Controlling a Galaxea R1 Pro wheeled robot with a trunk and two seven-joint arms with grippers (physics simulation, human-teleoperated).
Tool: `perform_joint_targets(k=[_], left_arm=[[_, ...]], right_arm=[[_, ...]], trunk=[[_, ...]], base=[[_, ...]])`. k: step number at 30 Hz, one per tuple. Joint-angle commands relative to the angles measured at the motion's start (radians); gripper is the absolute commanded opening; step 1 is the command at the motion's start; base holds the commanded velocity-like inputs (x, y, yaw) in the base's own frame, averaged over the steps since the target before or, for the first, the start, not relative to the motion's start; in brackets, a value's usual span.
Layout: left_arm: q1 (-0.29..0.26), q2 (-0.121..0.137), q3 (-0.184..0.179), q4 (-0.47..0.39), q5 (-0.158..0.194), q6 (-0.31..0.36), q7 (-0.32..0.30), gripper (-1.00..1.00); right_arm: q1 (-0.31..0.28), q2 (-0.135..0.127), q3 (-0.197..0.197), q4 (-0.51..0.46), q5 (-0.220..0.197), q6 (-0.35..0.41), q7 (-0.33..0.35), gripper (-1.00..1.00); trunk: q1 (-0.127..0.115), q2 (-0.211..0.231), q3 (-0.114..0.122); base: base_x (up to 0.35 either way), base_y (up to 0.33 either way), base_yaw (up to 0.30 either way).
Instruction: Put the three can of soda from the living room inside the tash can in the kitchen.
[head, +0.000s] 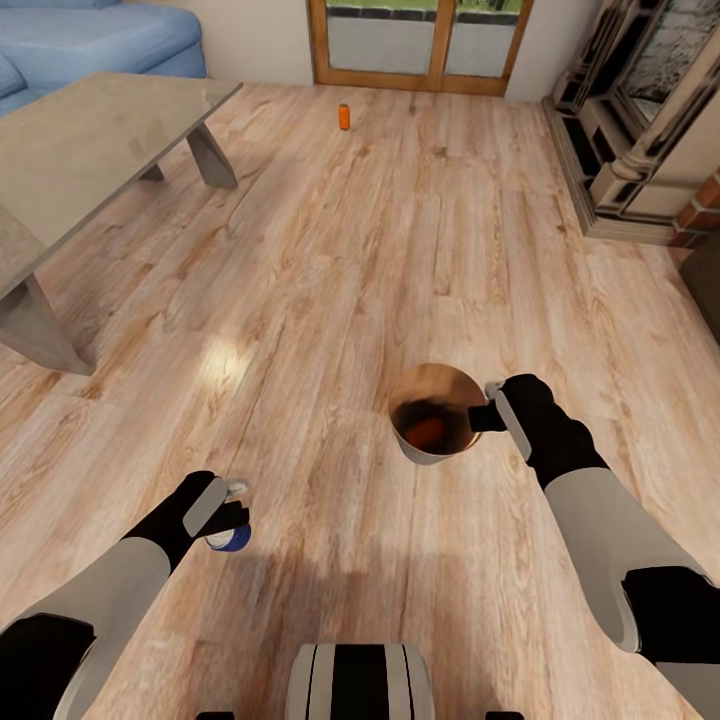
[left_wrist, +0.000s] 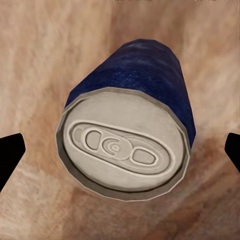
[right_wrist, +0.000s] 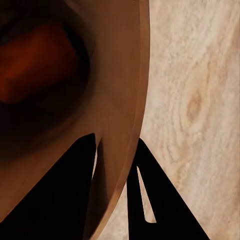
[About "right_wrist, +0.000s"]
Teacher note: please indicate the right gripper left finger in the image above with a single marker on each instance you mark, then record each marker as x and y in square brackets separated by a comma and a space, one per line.
[56, 207]

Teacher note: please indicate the can of soda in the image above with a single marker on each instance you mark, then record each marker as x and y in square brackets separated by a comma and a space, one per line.
[37, 59]

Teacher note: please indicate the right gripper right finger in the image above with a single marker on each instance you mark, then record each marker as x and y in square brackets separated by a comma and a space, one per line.
[174, 220]

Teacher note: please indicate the trash can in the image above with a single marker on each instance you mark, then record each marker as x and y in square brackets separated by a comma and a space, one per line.
[106, 97]

